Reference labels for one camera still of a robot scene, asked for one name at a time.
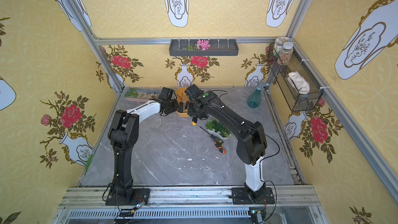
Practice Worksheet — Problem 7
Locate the yellow plastic storage box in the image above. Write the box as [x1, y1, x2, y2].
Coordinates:
[176, 87, 190, 118]

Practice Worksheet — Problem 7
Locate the orange black grip screwdriver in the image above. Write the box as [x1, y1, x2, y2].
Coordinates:
[215, 144, 226, 154]

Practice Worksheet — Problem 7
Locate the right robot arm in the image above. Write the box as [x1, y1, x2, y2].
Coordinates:
[185, 85, 267, 201]

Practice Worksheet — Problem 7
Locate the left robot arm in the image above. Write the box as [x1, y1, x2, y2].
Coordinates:
[105, 99, 178, 206]

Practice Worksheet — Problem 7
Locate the black yellow tester screwdriver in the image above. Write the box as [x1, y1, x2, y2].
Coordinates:
[200, 127, 223, 146]

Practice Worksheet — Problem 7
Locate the succulent plant white pot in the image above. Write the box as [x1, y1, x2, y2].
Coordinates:
[205, 118, 232, 141]

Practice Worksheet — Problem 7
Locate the pink tray with stones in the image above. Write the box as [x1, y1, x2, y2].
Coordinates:
[124, 88, 160, 102]

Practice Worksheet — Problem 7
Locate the teal spray bottle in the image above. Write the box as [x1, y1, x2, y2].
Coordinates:
[247, 82, 269, 108]

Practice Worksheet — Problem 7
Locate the pink artificial flower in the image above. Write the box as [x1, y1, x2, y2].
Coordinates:
[195, 39, 211, 50]

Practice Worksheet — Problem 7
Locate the spice jar front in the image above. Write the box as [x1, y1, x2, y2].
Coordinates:
[277, 41, 294, 65]

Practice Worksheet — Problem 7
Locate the white lid jar back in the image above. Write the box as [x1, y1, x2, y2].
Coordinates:
[273, 37, 292, 56]

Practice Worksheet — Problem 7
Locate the white cloth bundle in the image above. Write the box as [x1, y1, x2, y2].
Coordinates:
[288, 72, 311, 94]

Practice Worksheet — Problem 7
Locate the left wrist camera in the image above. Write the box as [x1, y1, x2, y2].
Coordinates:
[159, 87, 174, 101]

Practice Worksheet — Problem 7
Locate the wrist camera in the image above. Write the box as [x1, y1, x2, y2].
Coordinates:
[184, 84, 204, 102]
[159, 87, 174, 101]

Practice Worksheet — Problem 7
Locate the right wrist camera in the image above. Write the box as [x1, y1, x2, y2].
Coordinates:
[184, 84, 204, 102]

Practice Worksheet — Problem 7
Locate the grey wall shelf tray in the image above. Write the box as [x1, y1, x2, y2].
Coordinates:
[169, 38, 239, 57]

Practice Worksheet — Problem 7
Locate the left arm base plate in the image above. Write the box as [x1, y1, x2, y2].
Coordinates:
[105, 187, 150, 206]

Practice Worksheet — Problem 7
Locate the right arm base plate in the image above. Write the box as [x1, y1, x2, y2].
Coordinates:
[229, 187, 276, 205]

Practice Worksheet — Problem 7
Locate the black wire basket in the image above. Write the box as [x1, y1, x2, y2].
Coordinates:
[268, 43, 323, 112]

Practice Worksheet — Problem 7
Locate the aluminium front rail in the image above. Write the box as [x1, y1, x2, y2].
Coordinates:
[51, 185, 328, 224]

